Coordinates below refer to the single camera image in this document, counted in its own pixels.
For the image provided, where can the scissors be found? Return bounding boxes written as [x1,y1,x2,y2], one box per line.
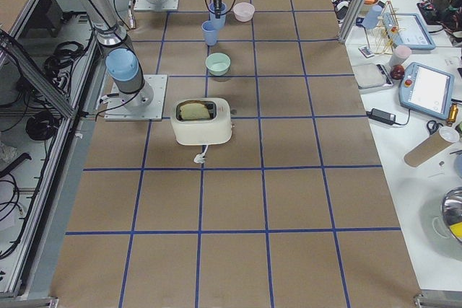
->
[426,120,443,136]

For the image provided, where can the red apple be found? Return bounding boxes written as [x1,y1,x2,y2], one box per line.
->
[390,65,405,80]

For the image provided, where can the pink cup on desk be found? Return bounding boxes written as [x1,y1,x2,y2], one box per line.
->
[388,45,412,68]

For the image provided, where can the teach pendant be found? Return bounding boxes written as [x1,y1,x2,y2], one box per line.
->
[382,12,436,50]
[398,62,454,119]

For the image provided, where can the toast bread slice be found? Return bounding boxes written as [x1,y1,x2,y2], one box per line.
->
[180,102,210,120]

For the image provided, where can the white toaster plug cable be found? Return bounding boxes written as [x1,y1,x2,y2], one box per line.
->
[193,144,210,164]

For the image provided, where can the brass cylinder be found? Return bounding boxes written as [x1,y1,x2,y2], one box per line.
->
[446,102,458,126]

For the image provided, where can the black power adapter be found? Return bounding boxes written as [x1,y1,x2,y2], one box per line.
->
[366,108,396,126]

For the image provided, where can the blue cup on rack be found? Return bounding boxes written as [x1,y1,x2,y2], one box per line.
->
[362,5,382,30]

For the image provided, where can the mint green bowl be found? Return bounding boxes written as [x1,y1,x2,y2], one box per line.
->
[205,53,231,76]

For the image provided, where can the metal mixing bowl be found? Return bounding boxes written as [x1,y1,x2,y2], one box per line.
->
[440,187,461,244]

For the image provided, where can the blue plastic cup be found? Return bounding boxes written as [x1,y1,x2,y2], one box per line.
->
[201,21,218,46]

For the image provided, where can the cardboard tube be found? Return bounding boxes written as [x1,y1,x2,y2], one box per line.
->
[404,126,460,167]

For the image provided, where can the kitchen scale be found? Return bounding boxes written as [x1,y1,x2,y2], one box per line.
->
[352,63,393,90]

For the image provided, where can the wooden rack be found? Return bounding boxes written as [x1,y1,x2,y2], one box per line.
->
[365,0,400,55]

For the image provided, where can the light blue cup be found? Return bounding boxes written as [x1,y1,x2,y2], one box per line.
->
[209,3,227,30]

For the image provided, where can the teach pendant near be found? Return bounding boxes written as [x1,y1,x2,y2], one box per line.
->
[398,62,454,119]

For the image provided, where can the pink bowl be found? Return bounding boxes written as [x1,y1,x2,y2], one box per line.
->
[232,2,256,22]

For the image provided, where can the teach pendant far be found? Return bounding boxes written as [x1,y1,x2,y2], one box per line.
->
[382,12,436,50]

